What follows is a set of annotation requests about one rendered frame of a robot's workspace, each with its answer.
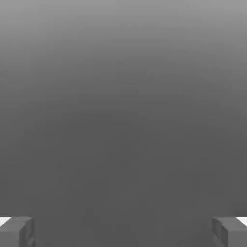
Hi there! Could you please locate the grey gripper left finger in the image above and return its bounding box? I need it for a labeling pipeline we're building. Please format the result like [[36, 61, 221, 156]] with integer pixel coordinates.
[[0, 216, 37, 247]]

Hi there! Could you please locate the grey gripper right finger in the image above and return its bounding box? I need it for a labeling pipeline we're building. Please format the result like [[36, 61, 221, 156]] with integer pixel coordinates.
[[211, 216, 247, 247]]

